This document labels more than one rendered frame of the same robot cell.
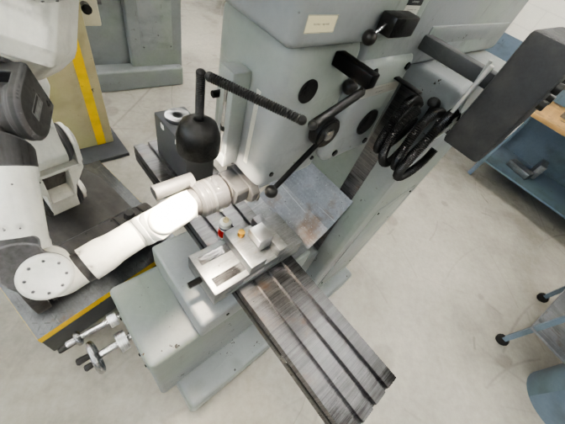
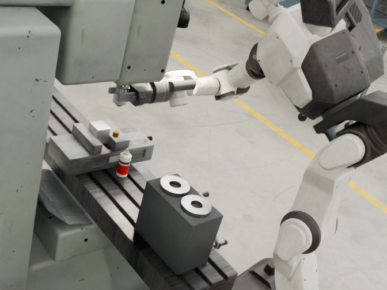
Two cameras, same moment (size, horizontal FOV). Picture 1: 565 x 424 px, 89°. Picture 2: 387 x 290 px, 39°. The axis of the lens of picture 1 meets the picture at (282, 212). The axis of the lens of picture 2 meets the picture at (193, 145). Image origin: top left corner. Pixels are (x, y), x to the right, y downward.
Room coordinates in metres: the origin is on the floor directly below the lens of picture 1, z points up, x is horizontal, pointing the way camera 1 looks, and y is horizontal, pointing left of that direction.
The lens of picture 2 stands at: (2.10, 0.66, 2.02)
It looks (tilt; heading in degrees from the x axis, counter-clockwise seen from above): 29 degrees down; 190
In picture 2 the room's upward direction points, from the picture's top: 17 degrees clockwise
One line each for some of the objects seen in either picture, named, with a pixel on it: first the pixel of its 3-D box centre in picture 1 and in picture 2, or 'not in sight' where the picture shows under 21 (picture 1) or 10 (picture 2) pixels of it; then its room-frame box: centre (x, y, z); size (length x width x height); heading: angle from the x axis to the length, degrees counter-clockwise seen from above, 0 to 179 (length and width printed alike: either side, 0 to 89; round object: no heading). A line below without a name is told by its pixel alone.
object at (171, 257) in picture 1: (234, 257); (98, 201); (0.57, 0.11, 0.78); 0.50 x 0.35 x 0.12; 147
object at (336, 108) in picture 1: (340, 107); not in sight; (0.42, -0.02, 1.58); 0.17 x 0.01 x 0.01; 160
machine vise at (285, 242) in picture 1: (249, 250); (103, 144); (0.50, 0.05, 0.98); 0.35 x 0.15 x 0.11; 147
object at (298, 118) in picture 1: (260, 100); not in sight; (0.35, 0.08, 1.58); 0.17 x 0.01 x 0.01; 84
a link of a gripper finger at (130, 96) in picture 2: not in sight; (126, 98); (0.58, 0.13, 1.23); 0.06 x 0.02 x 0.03; 148
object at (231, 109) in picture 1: (229, 119); not in sight; (0.48, 0.17, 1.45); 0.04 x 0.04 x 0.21; 57
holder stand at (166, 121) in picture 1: (184, 145); (177, 220); (0.80, 0.44, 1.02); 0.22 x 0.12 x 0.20; 59
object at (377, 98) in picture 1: (333, 86); (78, 24); (0.73, 0.00, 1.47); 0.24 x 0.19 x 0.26; 57
